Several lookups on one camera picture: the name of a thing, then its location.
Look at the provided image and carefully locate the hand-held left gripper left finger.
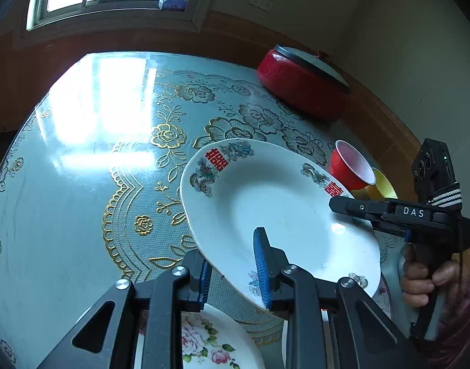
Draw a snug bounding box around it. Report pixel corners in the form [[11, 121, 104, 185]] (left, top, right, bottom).
[[37, 249, 213, 369]]

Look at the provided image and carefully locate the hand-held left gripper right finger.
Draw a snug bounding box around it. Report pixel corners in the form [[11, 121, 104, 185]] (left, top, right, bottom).
[[252, 228, 428, 369]]

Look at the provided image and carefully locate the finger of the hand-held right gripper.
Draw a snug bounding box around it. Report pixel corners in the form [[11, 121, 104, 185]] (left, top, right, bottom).
[[329, 196, 392, 229]]

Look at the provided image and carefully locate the yellow bowl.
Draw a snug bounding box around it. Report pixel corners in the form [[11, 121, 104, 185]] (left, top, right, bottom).
[[350, 168, 399, 200]]

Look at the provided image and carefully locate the white rose print plate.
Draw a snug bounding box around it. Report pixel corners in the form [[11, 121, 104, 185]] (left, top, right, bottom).
[[139, 303, 266, 369]]

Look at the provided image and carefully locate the white plate with red print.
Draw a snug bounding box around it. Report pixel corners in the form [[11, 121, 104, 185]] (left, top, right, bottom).
[[180, 138, 382, 319]]

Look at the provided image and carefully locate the person's right forearm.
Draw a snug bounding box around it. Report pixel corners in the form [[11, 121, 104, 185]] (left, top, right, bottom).
[[423, 261, 470, 369]]

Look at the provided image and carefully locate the person's right hand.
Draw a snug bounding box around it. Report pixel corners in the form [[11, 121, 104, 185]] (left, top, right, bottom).
[[400, 244, 460, 308]]

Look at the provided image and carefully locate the red plastic bowl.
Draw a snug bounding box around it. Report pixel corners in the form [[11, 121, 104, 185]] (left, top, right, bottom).
[[329, 140, 376, 191]]

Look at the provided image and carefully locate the red cooking pot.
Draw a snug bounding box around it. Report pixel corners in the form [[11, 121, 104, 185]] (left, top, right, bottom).
[[257, 46, 347, 122]]

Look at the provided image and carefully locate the floral gold print tablecloth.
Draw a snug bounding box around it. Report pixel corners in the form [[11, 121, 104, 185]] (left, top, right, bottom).
[[0, 52, 408, 369]]

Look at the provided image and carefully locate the grey pot lid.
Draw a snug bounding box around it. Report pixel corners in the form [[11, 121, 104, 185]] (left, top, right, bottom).
[[275, 45, 351, 95]]

